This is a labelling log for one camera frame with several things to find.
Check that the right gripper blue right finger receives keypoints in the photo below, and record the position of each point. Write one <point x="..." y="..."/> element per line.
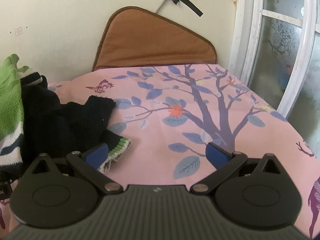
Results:
<point x="226" y="164"/>

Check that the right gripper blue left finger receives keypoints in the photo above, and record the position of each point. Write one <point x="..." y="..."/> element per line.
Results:
<point x="86" y="166"/>

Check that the green black white knit sweater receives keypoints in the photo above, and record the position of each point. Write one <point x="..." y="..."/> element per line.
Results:
<point x="32" y="123"/>

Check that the black folded garment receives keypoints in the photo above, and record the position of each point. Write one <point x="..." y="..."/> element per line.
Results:
<point x="90" y="120"/>

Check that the pink floral bed sheet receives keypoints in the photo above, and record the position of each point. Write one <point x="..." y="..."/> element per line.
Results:
<point x="171" y="113"/>

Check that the brown cushion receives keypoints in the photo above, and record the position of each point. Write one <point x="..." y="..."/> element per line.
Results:
<point x="136" y="37"/>

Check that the small wall sticker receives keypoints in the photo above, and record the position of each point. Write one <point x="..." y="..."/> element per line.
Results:
<point x="18" y="31"/>

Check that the white window frame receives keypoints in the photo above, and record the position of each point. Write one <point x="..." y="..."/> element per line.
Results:
<point x="272" y="47"/>

